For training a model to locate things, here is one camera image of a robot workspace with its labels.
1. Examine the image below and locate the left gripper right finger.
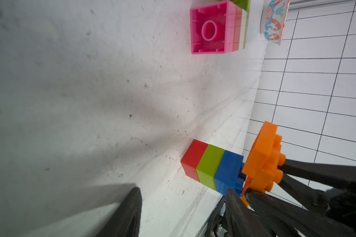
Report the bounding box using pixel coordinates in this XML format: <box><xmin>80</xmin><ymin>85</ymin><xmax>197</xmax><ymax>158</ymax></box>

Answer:
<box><xmin>225</xmin><ymin>189</ymin><xmax>271</xmax><ymax>237</ymax></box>

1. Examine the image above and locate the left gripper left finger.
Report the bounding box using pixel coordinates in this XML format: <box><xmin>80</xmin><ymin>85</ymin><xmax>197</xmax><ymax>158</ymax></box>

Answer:
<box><xmin>96</xmin><ymin>187</ymin><xmax>142</xmax><ymax>237</ymax></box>

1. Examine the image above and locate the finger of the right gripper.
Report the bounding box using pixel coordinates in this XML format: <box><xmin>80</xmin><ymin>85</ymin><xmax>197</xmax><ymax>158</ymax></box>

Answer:
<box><xmin>245</xmin><ymin>174</ymin><xmax>356</xmax><ymax>237</ymax></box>
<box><xmin>278</xmin><ymin>160</ymin><xmax>356</xmax><ymax>193</ymax></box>

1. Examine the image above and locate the blue lego brick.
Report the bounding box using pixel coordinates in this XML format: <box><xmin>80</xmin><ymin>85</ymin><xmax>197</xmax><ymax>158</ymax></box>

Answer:
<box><xmin>214</xmin><ymin>151</ymin><xmax>246</xmax><ymax>197</ymax></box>

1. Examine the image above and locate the long orange lego brick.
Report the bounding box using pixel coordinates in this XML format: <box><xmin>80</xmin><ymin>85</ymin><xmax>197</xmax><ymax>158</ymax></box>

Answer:
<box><xmin>241</xmin><ymin>121</ymin><xmax>286</xmax><ymax>207</ymax></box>

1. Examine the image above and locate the small lime green lego brick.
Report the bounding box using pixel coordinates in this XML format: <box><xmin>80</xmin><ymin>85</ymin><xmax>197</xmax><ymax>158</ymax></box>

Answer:
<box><xmin>196</xmin><ymin>145</ymin><xmax>224</xmax><ymax>191</ymax></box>

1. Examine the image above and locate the red lego brick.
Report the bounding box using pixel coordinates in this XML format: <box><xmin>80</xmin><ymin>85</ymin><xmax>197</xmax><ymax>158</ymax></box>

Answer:
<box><xmin>181</xmin><ymin>139</ymin><xmax>208</xmax><ymax>182</ymax></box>

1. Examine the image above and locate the cream white lego brick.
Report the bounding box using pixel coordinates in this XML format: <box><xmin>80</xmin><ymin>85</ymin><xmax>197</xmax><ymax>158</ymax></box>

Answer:
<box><xmin>239</xmin><ymin>9</ymin><xmax>248</xmax><ymax>50</ymax></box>

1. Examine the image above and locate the magenta lego brick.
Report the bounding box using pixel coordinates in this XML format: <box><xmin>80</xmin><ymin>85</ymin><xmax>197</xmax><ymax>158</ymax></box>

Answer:
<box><xmin>189</xmin><ymin>1</ymin><xmax>238</xmax><ymax>54</ymax></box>

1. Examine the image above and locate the long lime green lego brick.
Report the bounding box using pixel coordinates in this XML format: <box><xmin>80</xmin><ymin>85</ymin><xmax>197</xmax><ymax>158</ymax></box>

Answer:
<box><xmin>226</xmin><ymin>1</ymin><xmax>251</xmax><ymax>52</ymax></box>

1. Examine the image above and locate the patterned small bowl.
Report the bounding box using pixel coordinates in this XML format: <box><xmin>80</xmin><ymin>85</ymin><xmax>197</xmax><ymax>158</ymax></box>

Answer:
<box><xmin>260</xmin><ymin>0</ymin><xmax>290</xmax><ymax>45</ymax></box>

